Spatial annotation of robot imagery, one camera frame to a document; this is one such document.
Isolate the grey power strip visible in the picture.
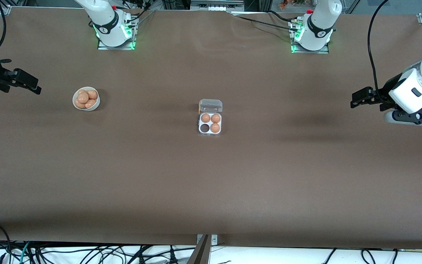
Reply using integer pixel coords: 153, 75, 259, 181
190, 0, 245, 11

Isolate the white round bowl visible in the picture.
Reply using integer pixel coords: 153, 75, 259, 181
73, 87, 101, 111

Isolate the dark brown post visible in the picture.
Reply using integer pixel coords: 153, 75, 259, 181
187, 235, 211, 264

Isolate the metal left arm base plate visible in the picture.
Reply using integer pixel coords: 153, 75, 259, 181
291, 16, 330, 54

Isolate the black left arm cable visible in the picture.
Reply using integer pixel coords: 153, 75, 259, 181
367, 0, 395, 107

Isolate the black left camera bracket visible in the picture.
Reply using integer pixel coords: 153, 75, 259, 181
392, 109, 422, 123

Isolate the small metal table bracket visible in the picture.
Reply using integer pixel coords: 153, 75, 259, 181
196, 234, 218, 245

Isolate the teal cable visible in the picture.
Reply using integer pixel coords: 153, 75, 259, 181
19, 241, 32, 264

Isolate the clear plastic egg box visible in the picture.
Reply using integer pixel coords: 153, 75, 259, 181
198, 99, 223, 137

